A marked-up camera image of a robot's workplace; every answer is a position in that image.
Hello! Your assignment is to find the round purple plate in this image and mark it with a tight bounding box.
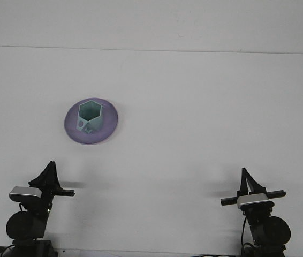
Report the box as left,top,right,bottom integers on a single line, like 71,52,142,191
64,97,119,146

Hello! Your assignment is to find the pale blue hexagonal cup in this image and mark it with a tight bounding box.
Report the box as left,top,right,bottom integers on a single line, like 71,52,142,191
76,100,105,135

